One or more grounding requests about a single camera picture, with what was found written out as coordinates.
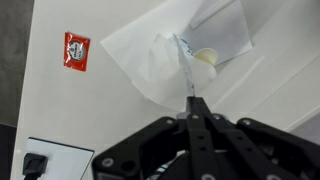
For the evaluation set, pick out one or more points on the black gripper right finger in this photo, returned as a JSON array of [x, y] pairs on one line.
[[202, 107]]

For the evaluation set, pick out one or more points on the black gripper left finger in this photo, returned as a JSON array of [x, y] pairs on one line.
[[192, 105]]

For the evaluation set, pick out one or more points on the white sachet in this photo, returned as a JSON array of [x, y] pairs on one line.
[[185, 66]]

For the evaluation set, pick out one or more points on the red sachet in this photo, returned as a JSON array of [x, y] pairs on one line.
[[76, 50]]

